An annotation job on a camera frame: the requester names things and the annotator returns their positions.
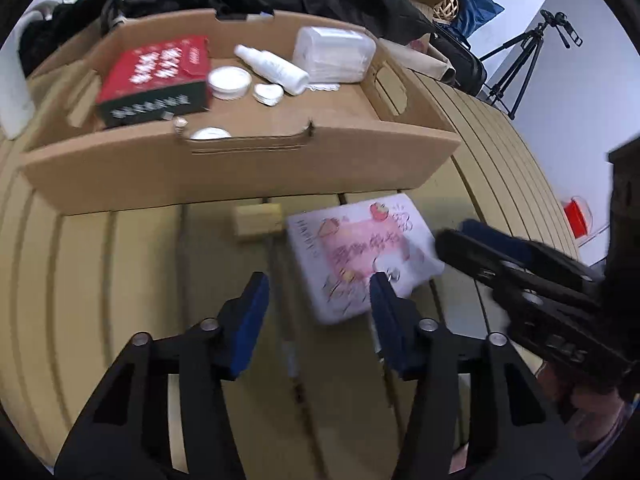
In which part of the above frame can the woven rattan ball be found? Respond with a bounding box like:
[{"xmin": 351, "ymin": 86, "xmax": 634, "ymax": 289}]
[{"xmin": 433, "ymin": 0, "xmax": 460, "ymax": 24}]

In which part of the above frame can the flat cardboard tray box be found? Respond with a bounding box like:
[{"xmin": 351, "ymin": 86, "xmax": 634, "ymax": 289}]
[{"xmin": 21, "ymin": 10, "xmax": 461, "ymax": 214}]

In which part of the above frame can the small white jar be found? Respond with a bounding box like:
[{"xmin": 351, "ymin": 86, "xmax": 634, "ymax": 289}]
[{"xmin": 190, "ymin": 127, "xmax": 231, "ymax": 142}]

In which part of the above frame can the black camera tripod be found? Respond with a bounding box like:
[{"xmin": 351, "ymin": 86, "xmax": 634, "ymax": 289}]
[{"xmin": 480, "ymin": 9, "xmax": 582, "ymax": 119}]

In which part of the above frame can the white round jar lid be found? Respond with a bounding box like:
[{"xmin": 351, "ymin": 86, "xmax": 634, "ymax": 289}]
[{"xmin": 207, "ymin": 66, "xmax": 252, "ymax": 101}]

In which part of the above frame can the small yellow box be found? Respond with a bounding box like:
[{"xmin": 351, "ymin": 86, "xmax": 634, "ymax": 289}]
[{"xmin": 232, "ymin": 203, "xmax": 284, "ymax": 240}]

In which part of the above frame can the red tissue box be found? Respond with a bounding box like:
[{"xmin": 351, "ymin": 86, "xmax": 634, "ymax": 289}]
[{"xmin": 96, "ymin": 36, "xmax": 210, "ymax": 128}]

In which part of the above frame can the slatted wooden folding table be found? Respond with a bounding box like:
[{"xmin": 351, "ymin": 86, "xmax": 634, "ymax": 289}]
[{"xmin": 1, "ymin": 49, "xmax": 582, "ymax": 479}]

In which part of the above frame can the white thermos bottle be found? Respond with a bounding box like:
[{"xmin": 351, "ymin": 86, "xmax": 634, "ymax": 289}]
[{"xmin": 0, "ymin": 29, "xmax": 36, "ymax": 140}]

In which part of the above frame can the red container on floor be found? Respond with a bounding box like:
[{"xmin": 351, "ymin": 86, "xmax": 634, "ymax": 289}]
[{"xmin": 562, "ymin": 195, "xmax": 593, "ymax": 240}]

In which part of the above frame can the blue bag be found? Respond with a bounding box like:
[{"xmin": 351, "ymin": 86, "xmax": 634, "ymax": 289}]
[{"xmin": 445, "ymin": 0, "xmax": 504, "ymax": 42}]

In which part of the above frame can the white spray bottle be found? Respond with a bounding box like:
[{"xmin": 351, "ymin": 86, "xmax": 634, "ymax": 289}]
[{"xmin": 234, "ymin": 44, "xmax": 310, "ymax": 96}]

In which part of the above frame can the clear bag of cotton pads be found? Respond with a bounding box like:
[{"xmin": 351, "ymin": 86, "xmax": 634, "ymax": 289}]
[{"xmin": 292, "ymin": 26, "xmax": 376, "ymax": 84}]

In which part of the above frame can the pink packet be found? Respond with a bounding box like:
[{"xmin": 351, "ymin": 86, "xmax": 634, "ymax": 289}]
[{"xmin": 286, "ymin": 193, "xmax": 445, "ymax": 325}]

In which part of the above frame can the person's right hand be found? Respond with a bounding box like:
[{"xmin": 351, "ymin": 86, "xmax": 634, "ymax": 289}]
[{"xmin": 536, "ymin": 362, "xmax": 638, "ymax": 469}]

